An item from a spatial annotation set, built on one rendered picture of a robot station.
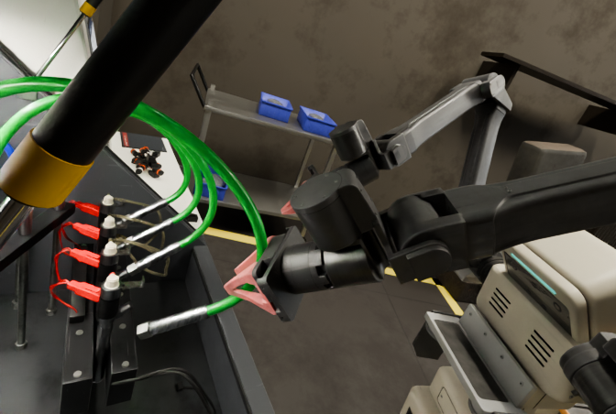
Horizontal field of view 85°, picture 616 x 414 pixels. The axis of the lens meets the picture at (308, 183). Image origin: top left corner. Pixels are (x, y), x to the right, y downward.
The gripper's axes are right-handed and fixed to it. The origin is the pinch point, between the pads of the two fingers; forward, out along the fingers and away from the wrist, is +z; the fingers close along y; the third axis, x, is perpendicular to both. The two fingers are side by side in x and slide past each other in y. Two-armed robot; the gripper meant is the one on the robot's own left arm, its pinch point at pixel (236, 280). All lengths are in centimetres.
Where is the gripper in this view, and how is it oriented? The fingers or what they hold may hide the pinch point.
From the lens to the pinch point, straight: 47.1
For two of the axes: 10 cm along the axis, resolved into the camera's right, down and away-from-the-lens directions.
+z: -8.6, 2.7, 4.4
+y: -2.8, 4.8, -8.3
